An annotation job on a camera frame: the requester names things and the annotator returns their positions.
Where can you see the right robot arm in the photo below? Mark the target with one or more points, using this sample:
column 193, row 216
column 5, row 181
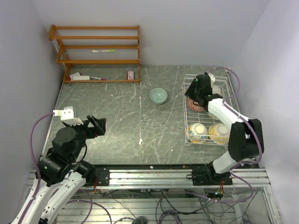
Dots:
column 244, row 136

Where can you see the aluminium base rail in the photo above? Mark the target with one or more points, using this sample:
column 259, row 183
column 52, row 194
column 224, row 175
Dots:
column 167, row 179

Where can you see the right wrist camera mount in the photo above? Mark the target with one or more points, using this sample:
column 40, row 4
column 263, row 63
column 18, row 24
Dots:
column 212, row 78

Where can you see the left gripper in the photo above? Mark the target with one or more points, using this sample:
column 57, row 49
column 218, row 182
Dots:
column 98, row 128

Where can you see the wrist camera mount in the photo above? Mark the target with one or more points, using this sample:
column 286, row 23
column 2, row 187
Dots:
column 212, row 78
column 68, row 116

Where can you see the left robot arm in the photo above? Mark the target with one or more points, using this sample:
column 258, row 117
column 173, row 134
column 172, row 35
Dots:
column 59, row 174

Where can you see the orange blue patterned bowl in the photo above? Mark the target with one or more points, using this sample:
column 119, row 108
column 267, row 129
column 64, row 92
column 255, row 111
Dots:
column 197, row 133

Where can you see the pale green ribbed bowl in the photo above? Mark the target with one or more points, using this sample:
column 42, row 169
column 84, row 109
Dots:
column 158, row 95

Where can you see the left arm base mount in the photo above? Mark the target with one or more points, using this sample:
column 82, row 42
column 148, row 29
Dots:
column 102, row 177

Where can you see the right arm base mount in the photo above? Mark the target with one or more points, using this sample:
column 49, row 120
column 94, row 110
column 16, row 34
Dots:
column 205, row 175

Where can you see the blue yellow patterned bowl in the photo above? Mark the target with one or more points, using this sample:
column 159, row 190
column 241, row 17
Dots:
column 219, row 133

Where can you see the red patterned bowl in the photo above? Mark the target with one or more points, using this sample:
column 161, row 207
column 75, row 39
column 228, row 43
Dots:
column 194, row 106

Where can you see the white wire dish rack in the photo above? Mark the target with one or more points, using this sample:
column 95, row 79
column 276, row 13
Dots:
column 193, row 116

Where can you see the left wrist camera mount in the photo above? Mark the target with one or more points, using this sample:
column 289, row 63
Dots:
column 68, row 116

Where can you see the pink white pen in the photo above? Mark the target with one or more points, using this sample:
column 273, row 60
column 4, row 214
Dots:
column 99, row 79

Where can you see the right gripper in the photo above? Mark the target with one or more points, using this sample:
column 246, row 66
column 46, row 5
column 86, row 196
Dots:
column 190, row 90

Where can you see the small red white box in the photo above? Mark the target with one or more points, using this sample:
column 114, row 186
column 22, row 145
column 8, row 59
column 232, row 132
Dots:
column 130, row 75

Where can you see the green white pen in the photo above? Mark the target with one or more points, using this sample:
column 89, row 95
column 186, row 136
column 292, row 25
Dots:
column 107, row 50

